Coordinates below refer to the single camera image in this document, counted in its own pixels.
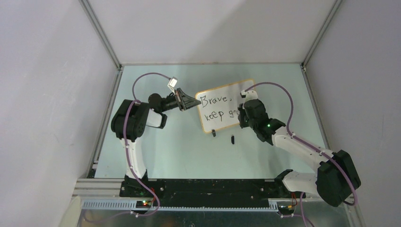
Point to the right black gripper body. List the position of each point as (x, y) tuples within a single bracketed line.
[(244, 121)]

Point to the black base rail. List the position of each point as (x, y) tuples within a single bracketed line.
[(215, 193)]

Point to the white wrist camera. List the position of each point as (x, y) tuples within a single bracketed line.
[(248, 95), (172, 82)]

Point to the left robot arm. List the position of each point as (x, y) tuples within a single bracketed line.
[(133, 117)]

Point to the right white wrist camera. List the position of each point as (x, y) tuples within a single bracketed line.
[(248, 95)]

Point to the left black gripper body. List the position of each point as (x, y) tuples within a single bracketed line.
[(178, 96)]

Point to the white perforated cable tray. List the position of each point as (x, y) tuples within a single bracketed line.
[(139, 205)]

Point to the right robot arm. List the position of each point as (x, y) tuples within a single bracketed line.
[(334, 177)]

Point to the yellow framed whiteboard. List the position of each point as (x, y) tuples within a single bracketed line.
[(218, 106)]

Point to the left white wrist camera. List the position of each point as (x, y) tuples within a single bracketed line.
[(172, 82)]

